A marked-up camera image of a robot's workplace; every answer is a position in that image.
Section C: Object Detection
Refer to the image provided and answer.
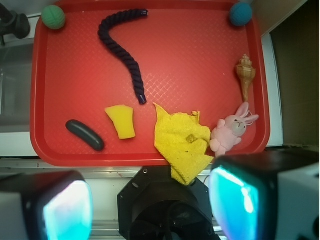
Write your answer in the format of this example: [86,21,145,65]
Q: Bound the pink plush bunny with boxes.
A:
[209,101,259,158]

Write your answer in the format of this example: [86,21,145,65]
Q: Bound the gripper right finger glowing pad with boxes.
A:
[209,150,320,240]

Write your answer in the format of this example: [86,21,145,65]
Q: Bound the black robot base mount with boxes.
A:
[117,166,220,240]

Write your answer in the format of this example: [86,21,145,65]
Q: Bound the dark purple twisted rope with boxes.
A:
[97,8,149,105]

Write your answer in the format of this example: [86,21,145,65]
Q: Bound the green ribbed ball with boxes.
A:
[41,5,66,30]

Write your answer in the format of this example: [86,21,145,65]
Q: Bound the dark green cucumber toy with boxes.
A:
[65,119,105,152]

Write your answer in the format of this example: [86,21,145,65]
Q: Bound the red plastic tray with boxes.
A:
[30,0,270,167]

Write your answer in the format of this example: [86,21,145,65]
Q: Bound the yellow microfiber cloth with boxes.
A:
[154,103,214,186]

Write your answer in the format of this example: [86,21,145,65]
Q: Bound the blue ribbed ball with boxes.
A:
[229,2,253,27]

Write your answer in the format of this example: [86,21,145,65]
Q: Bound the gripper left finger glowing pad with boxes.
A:
[0,170,94,240]

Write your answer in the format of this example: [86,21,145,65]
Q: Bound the yellow sponge piece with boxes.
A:
[104,104,136,140]

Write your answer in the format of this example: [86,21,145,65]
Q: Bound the tan spiral seashell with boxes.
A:
[235,54,256,102]

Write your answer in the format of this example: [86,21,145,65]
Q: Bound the black clamp knob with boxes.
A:
[0,3,31,47]

